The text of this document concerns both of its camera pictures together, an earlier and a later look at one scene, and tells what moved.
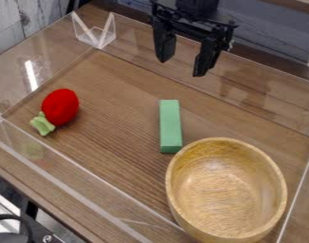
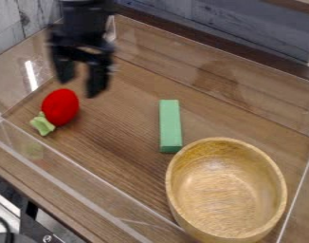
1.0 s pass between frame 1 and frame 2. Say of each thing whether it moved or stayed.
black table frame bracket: stayed
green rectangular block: stayed
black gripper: moved
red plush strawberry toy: stayed
